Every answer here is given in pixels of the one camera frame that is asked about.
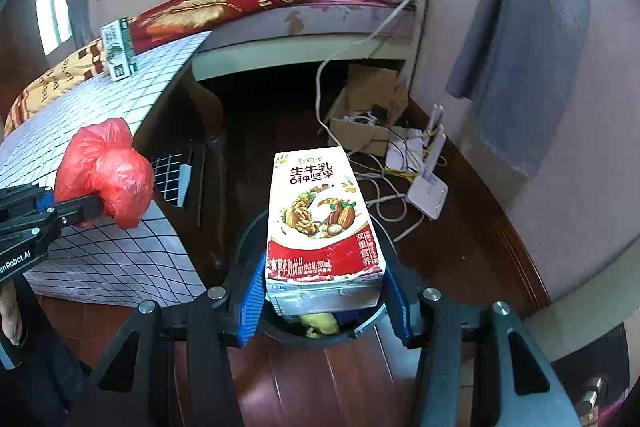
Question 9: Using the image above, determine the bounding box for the red yellow printed blanket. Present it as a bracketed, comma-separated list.
[2, 0, 401, 132]

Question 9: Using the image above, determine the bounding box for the white floor cable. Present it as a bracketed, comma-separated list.
[350, 147, 426, 243]

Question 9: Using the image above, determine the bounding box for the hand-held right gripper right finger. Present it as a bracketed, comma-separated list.
[381, 251, 581, 427]

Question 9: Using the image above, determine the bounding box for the floral bed mattress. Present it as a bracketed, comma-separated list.
[192, 0, 416, 82]

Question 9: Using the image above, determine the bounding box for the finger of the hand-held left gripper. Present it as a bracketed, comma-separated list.
[47, 193, 106, 229]

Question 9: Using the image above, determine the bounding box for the yellow cloth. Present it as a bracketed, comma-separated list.
[297, 312, 341, 338]

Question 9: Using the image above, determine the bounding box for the red white milk carton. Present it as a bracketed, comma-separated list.
[265, 147, 388, 318]

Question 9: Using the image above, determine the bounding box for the dark wooden table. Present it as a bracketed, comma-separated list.
[135, 67, 228, 298]

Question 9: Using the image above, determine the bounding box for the red plastic bag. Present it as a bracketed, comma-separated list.
[54, 118, 155, 230]

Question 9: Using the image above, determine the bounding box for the white router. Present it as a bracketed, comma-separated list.
[407, 104, 448, 220]

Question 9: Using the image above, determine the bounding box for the small bright window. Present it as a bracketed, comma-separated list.
[32, 0, 71, 55]

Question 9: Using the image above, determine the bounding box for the checked white tablecloth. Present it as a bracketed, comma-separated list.
[0, 31, 213, 308]

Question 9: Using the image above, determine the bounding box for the green white carton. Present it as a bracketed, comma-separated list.
[100, 19, 138, 82]

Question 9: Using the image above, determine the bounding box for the cardboard box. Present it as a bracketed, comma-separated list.
[325, 64, 411, 158]

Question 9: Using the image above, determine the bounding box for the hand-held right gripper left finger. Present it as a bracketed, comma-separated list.
[70, 252, 268, 427]

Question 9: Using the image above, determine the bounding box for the black trash bin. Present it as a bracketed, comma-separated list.
[227, 207, 401, 348]

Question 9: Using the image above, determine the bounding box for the person's left hand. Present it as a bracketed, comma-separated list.
[0, 284, 23, 348]

